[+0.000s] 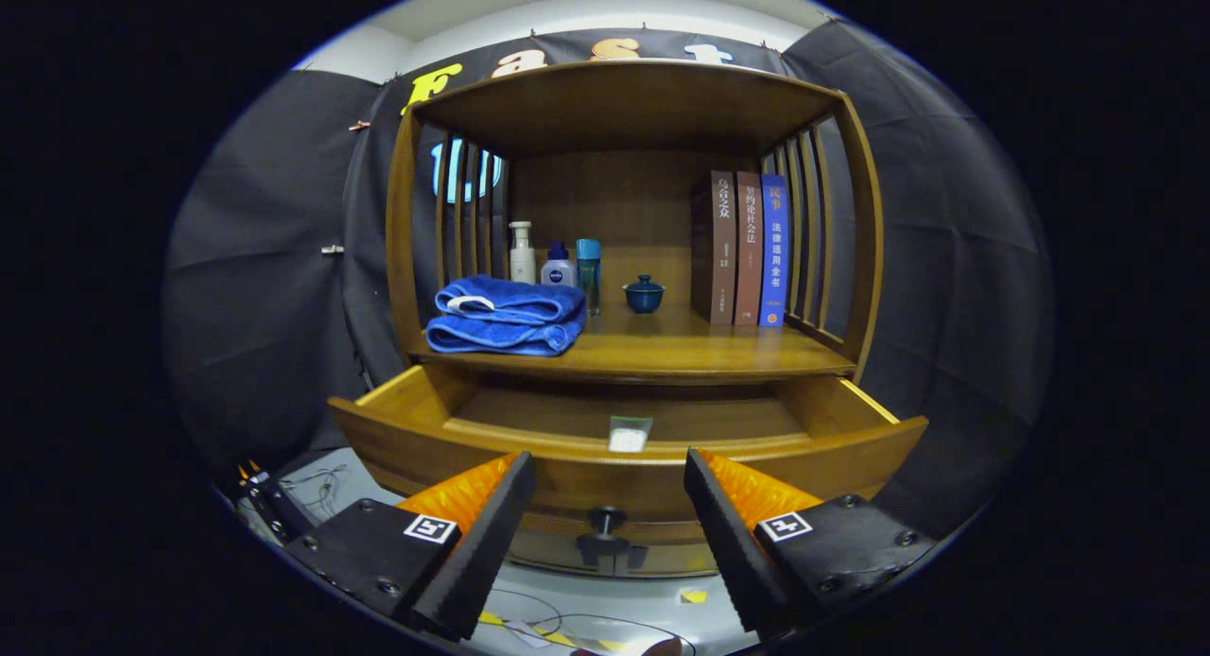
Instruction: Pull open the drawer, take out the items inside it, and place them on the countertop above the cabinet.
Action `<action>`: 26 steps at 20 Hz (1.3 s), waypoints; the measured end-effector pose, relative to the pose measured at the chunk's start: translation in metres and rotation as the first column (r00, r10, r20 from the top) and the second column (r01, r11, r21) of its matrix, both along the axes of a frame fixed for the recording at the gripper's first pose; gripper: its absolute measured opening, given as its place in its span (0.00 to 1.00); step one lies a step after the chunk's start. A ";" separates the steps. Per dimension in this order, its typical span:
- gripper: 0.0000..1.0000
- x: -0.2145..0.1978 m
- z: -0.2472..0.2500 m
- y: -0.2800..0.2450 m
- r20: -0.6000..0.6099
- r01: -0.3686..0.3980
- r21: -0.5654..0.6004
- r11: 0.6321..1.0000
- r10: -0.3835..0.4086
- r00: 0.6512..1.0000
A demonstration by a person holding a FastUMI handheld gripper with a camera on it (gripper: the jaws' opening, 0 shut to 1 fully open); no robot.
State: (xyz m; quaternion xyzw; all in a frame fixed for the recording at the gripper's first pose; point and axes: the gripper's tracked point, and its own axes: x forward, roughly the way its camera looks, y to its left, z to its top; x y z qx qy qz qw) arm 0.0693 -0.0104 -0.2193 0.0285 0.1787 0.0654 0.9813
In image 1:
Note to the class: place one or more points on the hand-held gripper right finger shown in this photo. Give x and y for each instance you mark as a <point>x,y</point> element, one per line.
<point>730,543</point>

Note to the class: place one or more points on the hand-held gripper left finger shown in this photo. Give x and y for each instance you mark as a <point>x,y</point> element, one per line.
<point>490,543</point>

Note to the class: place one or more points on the wooden drawer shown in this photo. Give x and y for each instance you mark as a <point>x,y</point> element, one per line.
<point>586,476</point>

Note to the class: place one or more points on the white tube green label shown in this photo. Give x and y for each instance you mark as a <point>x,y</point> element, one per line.
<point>628,437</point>

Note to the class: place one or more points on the wooden countertop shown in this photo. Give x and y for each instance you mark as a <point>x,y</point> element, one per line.
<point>662,349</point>

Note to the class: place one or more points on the wooden cabinet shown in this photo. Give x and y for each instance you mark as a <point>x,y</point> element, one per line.
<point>614,193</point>

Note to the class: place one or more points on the blue folded towel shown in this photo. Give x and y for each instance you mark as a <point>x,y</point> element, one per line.
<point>501,337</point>

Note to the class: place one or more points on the blue towel with white tag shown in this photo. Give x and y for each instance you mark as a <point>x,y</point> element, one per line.
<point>520,299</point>

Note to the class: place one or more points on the blue lidded teacup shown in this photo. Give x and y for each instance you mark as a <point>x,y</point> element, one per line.
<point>644,299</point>

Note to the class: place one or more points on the white lotion bottle blue cap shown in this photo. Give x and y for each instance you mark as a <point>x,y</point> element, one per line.
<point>558,273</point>

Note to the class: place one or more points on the white pump bottle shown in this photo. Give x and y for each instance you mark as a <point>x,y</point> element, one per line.
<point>522,259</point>

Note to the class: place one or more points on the teal bottle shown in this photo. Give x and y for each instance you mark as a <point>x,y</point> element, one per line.
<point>589,273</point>

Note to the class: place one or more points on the dark brown book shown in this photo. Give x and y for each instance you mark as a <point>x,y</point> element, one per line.
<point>720,250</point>

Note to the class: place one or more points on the reddish brown book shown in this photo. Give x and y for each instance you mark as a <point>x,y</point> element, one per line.
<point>749,250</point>

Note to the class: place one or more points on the blue book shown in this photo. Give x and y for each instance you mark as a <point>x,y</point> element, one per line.
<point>773,250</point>

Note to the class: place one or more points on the black backdrop cloth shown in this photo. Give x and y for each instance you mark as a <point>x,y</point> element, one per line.
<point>255,306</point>

